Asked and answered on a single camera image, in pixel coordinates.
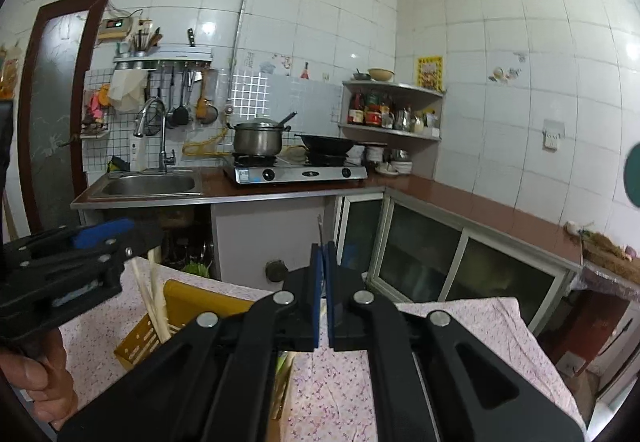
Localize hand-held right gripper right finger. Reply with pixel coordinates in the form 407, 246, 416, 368
325, 242, 586, 442

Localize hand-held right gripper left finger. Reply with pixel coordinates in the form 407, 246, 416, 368
57, 242, 326, 442

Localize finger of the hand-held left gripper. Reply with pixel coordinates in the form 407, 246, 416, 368
4, 217, 167, 260
14, 247, 136, 310

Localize person's left hand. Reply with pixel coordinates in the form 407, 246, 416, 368
0, 328, 80, 429

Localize dark round knob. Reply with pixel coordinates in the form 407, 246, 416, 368
265, 259, 289, 283

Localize stainless steel sink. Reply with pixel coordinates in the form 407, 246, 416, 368
72, 169, 206, 203

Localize yellow green utensil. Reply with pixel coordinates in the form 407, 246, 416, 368
272, 351, 297, 423

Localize white bottle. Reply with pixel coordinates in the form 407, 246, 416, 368
129, 132, 149, 172

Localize pink floral tablecloth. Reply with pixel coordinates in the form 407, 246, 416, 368
57, 262, 587, 442

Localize green leafy vegetables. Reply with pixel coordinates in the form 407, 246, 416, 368
182, 259, 214, 278

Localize chrome faucet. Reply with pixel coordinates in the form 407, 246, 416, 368
134, 97, 177, 173

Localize kitchen cabinet with glass doors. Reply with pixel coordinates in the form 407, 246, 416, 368
70, 187, 584, 338

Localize steel gas stove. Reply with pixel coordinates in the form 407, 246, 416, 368
222, 155, 369, 187

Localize black hanging spatula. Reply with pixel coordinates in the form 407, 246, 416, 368
166, 67, 191, 127

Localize brown framed glass door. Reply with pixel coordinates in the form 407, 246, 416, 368
17, 0, 112, 234

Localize white hanging cloth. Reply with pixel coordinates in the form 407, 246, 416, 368
107, 70, 149, 113

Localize stack of white dishes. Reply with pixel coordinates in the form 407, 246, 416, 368
365, 142, 416, 176

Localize black wok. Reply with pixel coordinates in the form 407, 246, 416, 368
294, 132, 389, 156

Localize orange hanging ladle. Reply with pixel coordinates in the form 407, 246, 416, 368
195, 67, 220, 125

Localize steel cooking pot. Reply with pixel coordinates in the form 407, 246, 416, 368
226, 111, 299, 157

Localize orange hanging bag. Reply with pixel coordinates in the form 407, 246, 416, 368
0, 45, 24, 101

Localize red sauce bottle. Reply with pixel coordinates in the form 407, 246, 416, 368
348, 91, 366, 125

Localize red label jar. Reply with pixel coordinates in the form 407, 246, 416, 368
365, 92, 384, 126

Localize metal cup of chopsticks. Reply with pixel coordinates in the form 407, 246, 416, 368
129, 26, 164, 58

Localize grey corner shelf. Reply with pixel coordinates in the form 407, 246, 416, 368
339, 80, 446, 143

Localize white floor socket box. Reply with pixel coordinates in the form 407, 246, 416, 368
555, 352, 589, 376

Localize red stool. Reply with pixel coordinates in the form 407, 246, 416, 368
550, 282, 632, 374

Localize woven basket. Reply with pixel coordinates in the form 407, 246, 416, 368
580, 229, 640, 274

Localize green round plate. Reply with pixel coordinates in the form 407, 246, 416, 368
624, 142, 640, 208

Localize wire basket with pink items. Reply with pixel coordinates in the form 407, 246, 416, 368
80, 85, 112, 139

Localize yellow hose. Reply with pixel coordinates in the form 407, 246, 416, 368
182, 127, 236, 158

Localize metal wall utensil rack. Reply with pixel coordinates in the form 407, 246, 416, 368
112, 44, 215, 71

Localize beige wall control box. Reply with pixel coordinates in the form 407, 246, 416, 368
97, 17, 134, 41

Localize yellow wall poster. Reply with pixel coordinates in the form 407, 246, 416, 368
416, 55, 445, 92

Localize wall hook stickers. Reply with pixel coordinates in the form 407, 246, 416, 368
489, 66, 521, 84

